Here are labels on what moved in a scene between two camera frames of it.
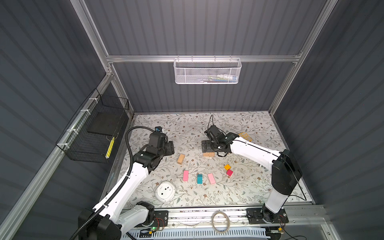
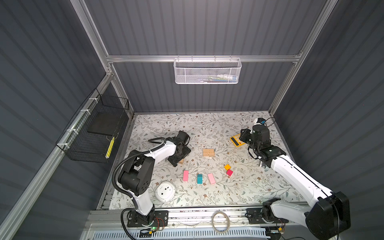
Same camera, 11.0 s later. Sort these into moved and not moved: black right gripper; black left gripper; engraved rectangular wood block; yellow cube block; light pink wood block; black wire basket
Moved: black left gripper; black right gripper
Not moved: engraved rectangular wood block; yellow cube block; black wire basket; light pink wood block
